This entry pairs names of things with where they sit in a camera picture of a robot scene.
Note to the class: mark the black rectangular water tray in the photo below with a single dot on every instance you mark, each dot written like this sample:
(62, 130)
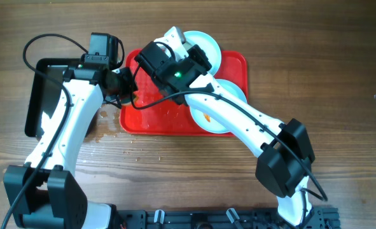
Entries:
(45, 95)

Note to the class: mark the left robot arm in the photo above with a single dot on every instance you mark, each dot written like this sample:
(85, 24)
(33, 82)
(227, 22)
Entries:
(43, 192)

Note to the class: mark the red plastic tray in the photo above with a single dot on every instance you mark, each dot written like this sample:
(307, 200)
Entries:
(168, 118)

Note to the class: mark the green and orange sponge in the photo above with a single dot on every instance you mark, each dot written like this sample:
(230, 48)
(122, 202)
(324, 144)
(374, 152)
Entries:
(129, 99)

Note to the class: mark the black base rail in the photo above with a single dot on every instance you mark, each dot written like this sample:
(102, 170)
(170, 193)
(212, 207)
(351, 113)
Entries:
(317, 218)

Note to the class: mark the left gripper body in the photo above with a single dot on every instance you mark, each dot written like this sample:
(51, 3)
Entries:
(124, 86)

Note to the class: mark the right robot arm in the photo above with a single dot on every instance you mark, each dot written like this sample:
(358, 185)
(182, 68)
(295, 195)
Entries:
(283, 150)

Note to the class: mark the white plate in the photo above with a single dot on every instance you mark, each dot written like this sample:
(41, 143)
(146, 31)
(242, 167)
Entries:
(208, 45)
(205, 122)

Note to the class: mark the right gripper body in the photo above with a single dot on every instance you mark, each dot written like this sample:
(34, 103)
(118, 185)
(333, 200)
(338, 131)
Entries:
(194, 54)

